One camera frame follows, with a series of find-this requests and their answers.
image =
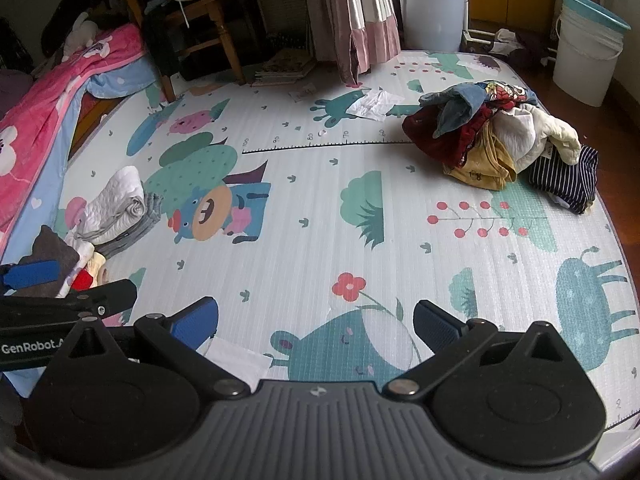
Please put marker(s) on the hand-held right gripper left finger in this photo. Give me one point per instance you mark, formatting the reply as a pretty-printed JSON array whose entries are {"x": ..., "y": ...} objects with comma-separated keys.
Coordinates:
[{"x": 197, "y": 317}]

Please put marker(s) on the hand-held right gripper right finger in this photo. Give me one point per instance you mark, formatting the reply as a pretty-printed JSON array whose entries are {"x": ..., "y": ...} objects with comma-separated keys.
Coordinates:
[{"x": 435, "y": 327}]

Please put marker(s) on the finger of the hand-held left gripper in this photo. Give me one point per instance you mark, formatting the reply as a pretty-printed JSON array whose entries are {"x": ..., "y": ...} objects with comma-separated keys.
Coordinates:
[
  {"x": 32, "y": 275},
  {"x": 117, "y": 292}
]

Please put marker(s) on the blue denim garment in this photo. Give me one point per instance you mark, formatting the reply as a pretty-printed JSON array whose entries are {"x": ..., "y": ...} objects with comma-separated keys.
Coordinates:
[{"x": 450, "y": 110}]

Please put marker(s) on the red blue printed garment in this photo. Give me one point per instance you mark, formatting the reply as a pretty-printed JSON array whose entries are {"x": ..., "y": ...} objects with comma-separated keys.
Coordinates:
[{"x": 502, "y": 92}]

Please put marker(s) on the folded dark brown garment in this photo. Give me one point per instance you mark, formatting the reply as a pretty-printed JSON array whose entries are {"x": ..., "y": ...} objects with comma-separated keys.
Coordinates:
[{"x": 47, "y": 250}]

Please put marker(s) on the folded white patterned garment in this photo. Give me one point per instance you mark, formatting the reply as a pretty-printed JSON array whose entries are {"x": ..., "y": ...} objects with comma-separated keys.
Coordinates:
[{"x": 87, "y": 265}]

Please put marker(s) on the flat white paper sheet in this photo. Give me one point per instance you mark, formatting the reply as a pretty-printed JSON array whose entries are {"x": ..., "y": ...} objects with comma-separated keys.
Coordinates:
[{"x": 240, "y": 357}]

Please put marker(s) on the folded grey garment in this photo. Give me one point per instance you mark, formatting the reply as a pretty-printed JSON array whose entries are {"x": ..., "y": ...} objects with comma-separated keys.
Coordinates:
[{"x": 145, "y": 215}]

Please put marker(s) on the folded white quilted garment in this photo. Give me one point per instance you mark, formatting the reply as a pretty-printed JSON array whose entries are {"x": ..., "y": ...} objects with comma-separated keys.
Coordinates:
[{"x": 117, "y": 195}]

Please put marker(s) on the pink flowered blanket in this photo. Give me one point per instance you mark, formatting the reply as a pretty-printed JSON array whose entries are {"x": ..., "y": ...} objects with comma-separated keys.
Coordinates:
[{"x": 30, "y": 125}]

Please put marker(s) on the cartoon printed play mat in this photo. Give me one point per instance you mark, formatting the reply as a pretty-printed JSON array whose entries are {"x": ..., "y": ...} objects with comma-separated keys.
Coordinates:
[{"x": 310, "y": 200}]

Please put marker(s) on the yellow printed garment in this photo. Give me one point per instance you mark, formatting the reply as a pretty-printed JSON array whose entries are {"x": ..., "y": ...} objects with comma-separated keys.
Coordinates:
[{"x": 487, "y": 170}]

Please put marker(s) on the dark red garment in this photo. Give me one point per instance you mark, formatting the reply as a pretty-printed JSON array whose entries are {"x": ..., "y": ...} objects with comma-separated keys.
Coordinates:
[{"x": 430, "y": 137}]

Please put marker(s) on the navy striped garment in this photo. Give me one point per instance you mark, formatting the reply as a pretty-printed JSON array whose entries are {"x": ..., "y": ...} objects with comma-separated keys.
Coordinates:
[{"x": 565, "y": 180}]

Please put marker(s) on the crumpled white cloth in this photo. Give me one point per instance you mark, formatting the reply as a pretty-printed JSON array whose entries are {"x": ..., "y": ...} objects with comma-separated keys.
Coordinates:
[
  {"x": 505, "y": 42},
  {"x": 372, "y": 105}
]

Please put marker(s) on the white plush toy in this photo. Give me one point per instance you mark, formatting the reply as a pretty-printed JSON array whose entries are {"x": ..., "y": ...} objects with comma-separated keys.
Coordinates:
[{"x": 80, "y": 32}]

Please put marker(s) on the stack of books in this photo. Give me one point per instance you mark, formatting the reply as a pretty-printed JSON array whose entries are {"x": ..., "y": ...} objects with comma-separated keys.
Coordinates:
[{"x": 285, "y": 67}]

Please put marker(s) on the wooden chair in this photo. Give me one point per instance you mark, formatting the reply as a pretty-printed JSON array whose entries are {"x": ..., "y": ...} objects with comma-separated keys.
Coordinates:
[{"x": 220, "y": 35}]

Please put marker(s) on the white plastic bucket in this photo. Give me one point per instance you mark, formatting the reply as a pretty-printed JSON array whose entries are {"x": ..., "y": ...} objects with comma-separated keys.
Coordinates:
[{"x": 585, "y": 65}]

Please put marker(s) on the white plant bucket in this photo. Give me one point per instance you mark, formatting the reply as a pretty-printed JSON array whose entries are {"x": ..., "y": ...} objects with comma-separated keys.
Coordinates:
[{"x": 432, "y": 15}]

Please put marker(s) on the pink striped curtain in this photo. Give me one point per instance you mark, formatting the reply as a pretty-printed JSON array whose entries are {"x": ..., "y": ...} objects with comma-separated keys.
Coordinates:
[{"x": 365, "y": 20}]

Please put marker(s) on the grey corrugated board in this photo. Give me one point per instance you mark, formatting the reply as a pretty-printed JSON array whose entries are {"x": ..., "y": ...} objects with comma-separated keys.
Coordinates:
[{"x": 282, "y": 5}]

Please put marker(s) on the teal basin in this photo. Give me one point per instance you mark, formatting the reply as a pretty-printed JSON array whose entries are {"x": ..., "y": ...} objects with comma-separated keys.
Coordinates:
[{"x": 595, "y": 7}]

